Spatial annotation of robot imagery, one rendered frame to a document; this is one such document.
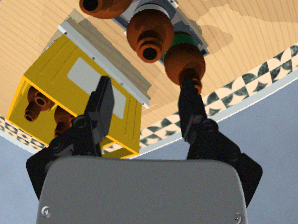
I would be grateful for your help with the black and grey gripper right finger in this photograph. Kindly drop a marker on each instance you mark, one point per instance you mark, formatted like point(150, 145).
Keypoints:
point(197, 128)

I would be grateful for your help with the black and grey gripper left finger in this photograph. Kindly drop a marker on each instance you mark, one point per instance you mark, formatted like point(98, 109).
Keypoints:
point(92, 126)

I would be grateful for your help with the yellow crate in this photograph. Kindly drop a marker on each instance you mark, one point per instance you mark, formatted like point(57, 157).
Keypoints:
point(67, 76)

